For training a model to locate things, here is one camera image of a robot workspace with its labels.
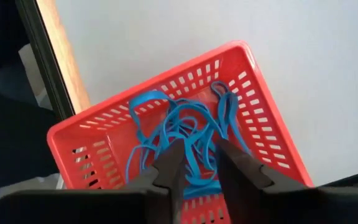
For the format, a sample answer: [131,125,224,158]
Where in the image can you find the red plastic basket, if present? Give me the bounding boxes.
[47,39,314,224]

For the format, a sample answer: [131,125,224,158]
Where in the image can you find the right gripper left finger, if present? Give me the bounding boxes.
[126,138,188,224]

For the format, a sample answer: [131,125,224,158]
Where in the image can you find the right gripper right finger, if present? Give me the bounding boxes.
[216,138,310,224]

